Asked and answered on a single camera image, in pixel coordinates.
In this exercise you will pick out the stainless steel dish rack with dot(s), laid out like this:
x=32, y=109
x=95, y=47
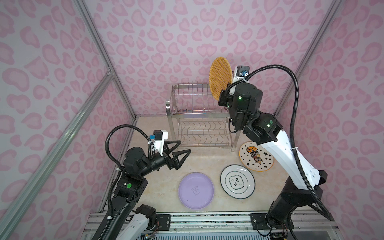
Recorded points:
x=196, y=120

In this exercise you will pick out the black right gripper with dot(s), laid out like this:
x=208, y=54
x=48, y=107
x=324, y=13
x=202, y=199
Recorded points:
x=222, y=100

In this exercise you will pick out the white plate dark rim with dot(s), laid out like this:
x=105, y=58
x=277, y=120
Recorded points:
x=238, y=182

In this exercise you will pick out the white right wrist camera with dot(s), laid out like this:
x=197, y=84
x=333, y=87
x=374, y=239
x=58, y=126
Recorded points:
x=240, y=73

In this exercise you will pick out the orange rimmed star plate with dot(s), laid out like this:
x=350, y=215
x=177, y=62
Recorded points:
x=255, y=158

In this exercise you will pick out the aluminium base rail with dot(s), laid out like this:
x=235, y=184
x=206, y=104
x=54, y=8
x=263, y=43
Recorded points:
x=306, y=224

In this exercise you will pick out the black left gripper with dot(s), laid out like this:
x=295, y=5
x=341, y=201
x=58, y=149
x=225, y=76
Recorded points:
x=173, y=163

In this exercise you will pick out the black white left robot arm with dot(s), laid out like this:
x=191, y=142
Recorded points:
x=124, y=220

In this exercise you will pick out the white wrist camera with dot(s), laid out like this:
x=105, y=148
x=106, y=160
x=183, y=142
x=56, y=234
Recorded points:
x=240, y=73
x=157, y=141

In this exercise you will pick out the brown woven bamboo plate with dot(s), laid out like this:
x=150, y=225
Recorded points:
x=220, y=75

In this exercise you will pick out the purple bear plate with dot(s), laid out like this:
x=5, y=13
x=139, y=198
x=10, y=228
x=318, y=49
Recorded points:
x=196, y=191

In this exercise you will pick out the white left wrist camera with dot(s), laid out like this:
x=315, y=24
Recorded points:
x=157, y=141

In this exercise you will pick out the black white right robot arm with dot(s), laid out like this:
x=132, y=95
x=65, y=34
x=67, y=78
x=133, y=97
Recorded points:
x=302, y=188

